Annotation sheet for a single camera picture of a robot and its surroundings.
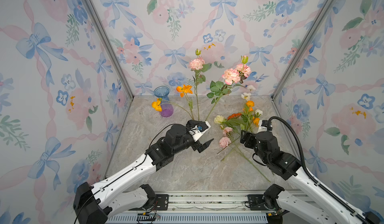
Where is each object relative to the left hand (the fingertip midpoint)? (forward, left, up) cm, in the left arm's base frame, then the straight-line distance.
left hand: (206, 128), depth 68 cm
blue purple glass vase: (+32, +25, -23) cm, 47 cm away
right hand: (+3, -21, -7) cm, 23 cm away
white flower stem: (+38, -31, -17) cm, 52 cm away
